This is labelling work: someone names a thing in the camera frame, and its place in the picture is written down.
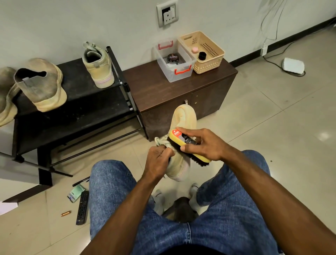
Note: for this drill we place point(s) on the person's left hand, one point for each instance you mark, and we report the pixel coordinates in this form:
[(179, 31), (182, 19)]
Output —
[(157, 163)]

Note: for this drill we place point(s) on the person's right hand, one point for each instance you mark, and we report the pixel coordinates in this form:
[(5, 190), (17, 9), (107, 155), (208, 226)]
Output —
[(210, 146)]

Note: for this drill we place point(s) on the black orange shoe brush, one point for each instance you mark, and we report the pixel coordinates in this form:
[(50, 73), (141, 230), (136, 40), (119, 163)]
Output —
[(181, 143)]

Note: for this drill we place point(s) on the pale green lace-up shoe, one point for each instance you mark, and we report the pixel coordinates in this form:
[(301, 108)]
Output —
[(181, 115), (101, 71)]

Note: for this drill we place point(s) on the clear plastic storage box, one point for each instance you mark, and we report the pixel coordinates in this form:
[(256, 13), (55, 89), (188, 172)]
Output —
[(177, 72)]

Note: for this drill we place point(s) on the small black round cap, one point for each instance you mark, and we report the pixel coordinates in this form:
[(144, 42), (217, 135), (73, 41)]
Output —
[(202, 55)]

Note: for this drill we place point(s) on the beige plastic basket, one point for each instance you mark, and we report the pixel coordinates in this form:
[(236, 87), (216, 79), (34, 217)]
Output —
[(209, 52)]

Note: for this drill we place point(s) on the pink round lid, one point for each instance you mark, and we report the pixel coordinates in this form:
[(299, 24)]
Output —
[(195, 50)]

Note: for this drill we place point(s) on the worn tan slip-on shoe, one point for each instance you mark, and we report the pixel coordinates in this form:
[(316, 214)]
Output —
[(6, 100), (44, 86)]

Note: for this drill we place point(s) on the person's right forearm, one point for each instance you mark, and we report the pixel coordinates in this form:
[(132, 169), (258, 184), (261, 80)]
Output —
[(281, 210)]

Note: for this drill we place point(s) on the person's left leg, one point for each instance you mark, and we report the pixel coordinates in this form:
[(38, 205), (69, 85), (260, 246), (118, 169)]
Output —
[(113, 199)]

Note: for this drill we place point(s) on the person's leg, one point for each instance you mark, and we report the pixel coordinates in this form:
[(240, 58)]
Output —
[(236, 220), (113, 199)]

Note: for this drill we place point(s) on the dark brown wooden cabinet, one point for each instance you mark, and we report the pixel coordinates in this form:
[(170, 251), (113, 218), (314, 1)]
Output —
[(152, 92)]

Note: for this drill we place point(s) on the person's right leg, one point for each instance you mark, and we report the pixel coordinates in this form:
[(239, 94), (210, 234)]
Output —
[(236, 220)]

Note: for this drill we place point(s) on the black pen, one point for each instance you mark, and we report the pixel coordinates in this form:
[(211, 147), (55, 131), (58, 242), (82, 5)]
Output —
[(81, 182)]

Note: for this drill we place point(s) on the black metal shoe rack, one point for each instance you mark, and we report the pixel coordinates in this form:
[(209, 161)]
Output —
[(89, 113)]

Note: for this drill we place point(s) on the green paper packet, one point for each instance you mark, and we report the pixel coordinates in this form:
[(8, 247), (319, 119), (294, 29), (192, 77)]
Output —
[(76, 193)]

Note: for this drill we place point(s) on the black remote control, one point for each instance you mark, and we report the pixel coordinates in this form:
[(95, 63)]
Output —
[(82, 207)]

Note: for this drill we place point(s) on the black round polish tin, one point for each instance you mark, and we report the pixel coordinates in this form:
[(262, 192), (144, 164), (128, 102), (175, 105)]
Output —
[(173, 58)]

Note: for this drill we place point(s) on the small brass cylinder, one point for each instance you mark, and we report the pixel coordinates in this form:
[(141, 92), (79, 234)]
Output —
[(65, 213)]

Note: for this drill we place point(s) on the white router box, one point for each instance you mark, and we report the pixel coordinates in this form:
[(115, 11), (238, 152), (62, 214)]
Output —
[(293, 65)]

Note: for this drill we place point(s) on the white paper sheet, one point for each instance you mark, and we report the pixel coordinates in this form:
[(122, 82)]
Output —
[(8, 208)]

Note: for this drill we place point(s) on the white wall plug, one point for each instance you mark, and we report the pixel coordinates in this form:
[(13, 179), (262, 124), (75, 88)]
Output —
[(264, 51)]

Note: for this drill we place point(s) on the white wall socket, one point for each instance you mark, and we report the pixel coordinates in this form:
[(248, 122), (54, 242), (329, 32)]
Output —
[(167, 13)]

